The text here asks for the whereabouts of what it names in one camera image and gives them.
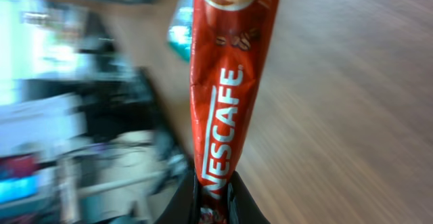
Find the red chocolate bar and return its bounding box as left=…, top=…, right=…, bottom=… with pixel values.
left=189, top=0, right=279, bottom=223

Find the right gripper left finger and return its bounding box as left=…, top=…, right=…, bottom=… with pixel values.
left=155, top=171, right=198, bottom=224

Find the large green white packet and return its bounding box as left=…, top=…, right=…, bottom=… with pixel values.
left=167, top=0, right=193, bottom=63

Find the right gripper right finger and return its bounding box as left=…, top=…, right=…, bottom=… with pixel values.
left=227, top=171, right=270, bottom=224

